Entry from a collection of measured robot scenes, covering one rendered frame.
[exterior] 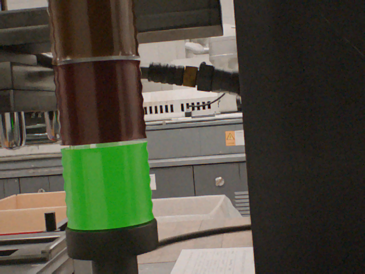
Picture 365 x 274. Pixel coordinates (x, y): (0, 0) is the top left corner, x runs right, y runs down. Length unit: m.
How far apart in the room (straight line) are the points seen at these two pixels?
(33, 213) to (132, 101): 2.61
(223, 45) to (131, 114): 4.98
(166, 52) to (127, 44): 6.73
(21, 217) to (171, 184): 2.35
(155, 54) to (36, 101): 6.51
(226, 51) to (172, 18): 4.75
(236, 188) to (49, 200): 1.98
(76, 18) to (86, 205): 0.08
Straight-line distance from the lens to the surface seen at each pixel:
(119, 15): 0.27
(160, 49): 7.02
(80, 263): 0.62
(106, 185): 0.27
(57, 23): 0.28
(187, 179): 5.05
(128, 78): 0.27
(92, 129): 0.27
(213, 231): 1.01
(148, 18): 0.50
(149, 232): 0.28
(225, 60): 5.25
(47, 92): 0.56
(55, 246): 0.56
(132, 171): 0.27
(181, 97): 5.31
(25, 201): 3.48
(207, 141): 5.01
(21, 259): 0.55
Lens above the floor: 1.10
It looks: 3 degrees down
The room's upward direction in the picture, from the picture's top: 5 degrees counter-clockwise
